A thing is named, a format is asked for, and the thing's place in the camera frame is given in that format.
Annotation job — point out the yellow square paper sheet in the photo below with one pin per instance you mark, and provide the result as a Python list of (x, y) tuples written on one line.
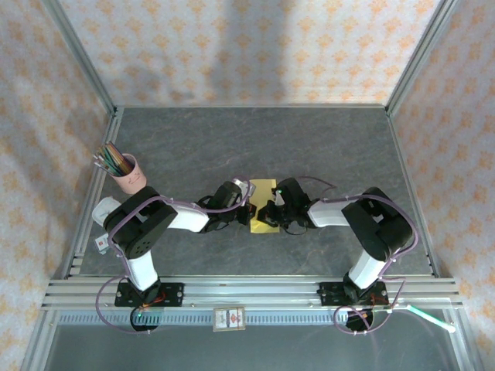
[(263, 189)]

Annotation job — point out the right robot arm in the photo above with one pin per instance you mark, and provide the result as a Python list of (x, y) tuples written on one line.
[(379, 228)]

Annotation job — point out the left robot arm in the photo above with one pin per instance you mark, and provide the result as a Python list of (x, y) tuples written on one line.
[(143, 228)]

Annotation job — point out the pink pen cup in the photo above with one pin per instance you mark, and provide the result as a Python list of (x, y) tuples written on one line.
[(129, 181)]

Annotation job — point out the orange pencil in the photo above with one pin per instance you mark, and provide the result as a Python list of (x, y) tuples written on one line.
[(120, 158)]

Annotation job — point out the green pencil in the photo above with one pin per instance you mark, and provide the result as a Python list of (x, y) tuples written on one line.
[(112, 160)]

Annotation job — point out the small framed card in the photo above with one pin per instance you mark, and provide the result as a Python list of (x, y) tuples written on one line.
[(229, 318)]

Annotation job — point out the white pen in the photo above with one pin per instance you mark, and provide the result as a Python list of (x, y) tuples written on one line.
[(102, 163)]

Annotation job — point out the white tag with red logo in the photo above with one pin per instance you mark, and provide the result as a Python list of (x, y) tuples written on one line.
[(102, 243)]

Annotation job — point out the green and white stick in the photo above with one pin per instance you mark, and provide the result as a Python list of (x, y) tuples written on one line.
[(429, 318)]

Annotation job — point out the wide aluminium mounting rail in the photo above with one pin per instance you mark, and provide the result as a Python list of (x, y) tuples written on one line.
[(251, 291)]

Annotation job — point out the thin aluminium frame rail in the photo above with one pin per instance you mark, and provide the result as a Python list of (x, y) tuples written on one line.
[(251, 106)]

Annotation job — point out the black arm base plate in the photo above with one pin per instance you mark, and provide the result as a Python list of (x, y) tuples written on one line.
[(328, 293), (174, 293)]

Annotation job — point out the aluminium frame side rail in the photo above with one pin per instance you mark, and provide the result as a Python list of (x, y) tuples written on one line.
[(414, 193), (91, 201)]

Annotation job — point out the aluminium frame upright post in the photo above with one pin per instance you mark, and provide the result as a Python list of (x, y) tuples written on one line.
[(81, 62), (421, 58)]

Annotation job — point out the aluminium frame leg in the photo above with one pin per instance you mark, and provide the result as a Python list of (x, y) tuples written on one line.
[(38, 340), (464, 344)]

